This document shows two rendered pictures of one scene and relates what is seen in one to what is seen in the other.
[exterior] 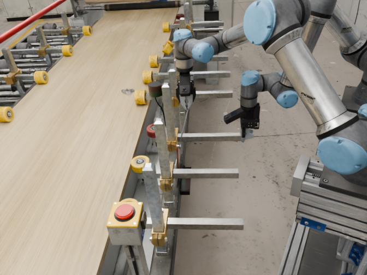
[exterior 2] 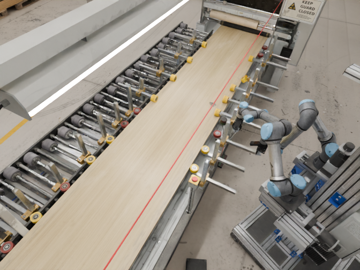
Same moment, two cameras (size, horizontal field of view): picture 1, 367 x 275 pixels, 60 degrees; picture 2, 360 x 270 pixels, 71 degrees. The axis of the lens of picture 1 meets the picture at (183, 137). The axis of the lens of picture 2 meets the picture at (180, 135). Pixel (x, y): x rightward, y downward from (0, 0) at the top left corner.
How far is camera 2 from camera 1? 116 cm
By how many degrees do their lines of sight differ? 18
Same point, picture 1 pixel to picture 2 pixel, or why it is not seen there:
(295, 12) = (281, 133)
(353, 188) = (278, 200)
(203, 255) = (219, 192)
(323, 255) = (273, 218)
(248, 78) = not seen: hidden behind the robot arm
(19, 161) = (157, 127)
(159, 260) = (198, 190)
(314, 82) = (275, 161)
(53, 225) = (166, 163)
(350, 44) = (321, 137)
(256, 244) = (247, 199)
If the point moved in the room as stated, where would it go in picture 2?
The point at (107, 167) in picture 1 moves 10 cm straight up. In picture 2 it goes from (191, 145) to (192, 139)
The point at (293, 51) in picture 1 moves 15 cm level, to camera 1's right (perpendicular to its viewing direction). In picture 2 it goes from (272, 148) to (294, 154)
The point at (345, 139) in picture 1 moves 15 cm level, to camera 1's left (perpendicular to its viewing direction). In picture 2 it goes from (275, 185) to (254, 178)
